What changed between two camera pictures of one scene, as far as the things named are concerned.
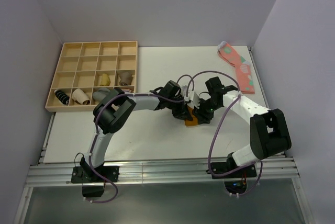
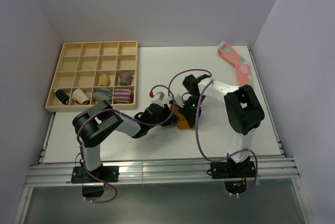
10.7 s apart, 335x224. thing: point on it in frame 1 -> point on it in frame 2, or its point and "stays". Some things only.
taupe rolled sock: x=126 y=78 stays
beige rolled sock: x=80 y=97 stays
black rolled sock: x=63 y=98 stays
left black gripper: x=182 y=113 -> x=171 y=120
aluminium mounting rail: x=53 y=175 stays
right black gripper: x=199 y=112 -> x=190 y=115
